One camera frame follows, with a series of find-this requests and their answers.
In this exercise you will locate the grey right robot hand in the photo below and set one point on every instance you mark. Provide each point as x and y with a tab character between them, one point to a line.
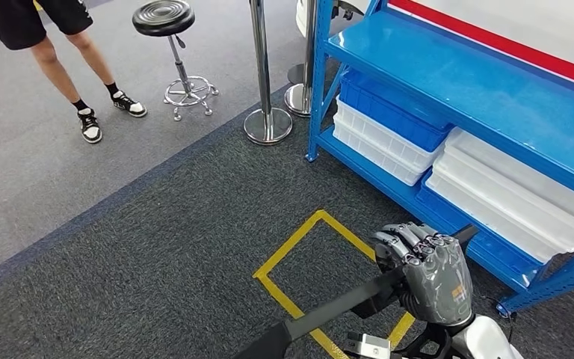
440	282

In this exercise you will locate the black plastic plate frame part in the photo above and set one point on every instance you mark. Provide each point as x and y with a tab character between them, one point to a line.
336	307

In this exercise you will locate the large blue metal shelf rack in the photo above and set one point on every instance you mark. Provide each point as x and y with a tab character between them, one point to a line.
465	89

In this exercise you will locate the blue plastic bin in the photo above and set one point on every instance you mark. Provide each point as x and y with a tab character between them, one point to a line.
475	252
391	114

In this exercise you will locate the white plastic bin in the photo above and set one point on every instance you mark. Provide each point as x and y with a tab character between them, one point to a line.
376	158
391	143
539	173
490	218
490	198

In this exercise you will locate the yellow floor tape square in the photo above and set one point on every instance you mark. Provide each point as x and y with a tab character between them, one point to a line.
287	248

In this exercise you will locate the black round swivel stool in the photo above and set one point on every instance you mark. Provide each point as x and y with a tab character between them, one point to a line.
163	17

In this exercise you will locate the person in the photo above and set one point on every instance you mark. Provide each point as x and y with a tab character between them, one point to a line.
54	64

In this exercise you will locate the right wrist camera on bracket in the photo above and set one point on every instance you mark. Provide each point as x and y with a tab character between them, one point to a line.
371	347

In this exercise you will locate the chrome stanchion post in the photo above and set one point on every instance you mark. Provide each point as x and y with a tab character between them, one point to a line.
299	101
267	126

